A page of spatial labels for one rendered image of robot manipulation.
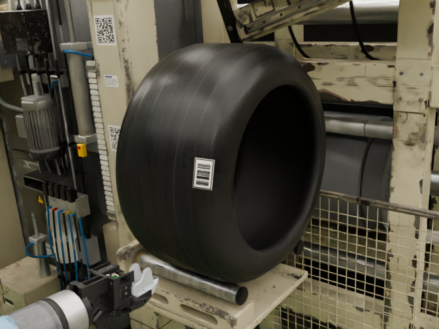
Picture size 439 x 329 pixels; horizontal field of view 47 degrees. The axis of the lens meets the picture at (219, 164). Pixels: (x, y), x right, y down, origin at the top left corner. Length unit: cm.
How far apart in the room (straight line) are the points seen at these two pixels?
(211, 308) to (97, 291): 38
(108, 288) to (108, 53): 64
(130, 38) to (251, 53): 36
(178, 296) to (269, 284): 28
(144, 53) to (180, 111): 38
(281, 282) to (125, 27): 80
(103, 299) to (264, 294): 55
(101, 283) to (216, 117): 39
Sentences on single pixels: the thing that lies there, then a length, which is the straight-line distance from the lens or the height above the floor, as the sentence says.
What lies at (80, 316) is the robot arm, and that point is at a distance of 94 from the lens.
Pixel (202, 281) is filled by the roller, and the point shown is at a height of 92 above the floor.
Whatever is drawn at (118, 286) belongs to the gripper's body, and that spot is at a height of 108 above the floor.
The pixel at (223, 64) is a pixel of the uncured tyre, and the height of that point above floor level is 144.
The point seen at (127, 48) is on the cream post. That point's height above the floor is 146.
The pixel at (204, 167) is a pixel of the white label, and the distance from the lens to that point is 99.
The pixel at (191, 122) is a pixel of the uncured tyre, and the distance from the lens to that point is 102.
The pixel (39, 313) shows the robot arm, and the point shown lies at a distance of 92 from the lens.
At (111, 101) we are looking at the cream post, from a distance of 141.
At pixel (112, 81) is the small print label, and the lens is 139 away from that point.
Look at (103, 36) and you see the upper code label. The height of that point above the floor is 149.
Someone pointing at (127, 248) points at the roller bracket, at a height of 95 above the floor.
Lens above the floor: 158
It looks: 19 degrees down
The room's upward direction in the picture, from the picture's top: 4 degrees counter-clockwise
